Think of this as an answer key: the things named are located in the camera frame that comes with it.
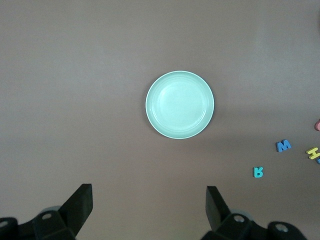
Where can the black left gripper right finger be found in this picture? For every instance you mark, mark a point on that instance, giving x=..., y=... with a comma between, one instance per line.
x=220, y=215

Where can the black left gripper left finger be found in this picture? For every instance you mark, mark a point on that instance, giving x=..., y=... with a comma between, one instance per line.
x=75, y=212

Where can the teal foam letter R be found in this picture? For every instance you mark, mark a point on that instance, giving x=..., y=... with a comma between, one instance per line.
x=257, y=172

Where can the yellow foam letter H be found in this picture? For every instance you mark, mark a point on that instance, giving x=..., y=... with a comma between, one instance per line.
x=312, y=153

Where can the pink foam letter Q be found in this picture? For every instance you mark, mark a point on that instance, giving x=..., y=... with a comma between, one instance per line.
x=318, y=125

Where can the light green round plate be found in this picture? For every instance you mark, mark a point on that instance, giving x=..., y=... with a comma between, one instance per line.
x=180, y=105

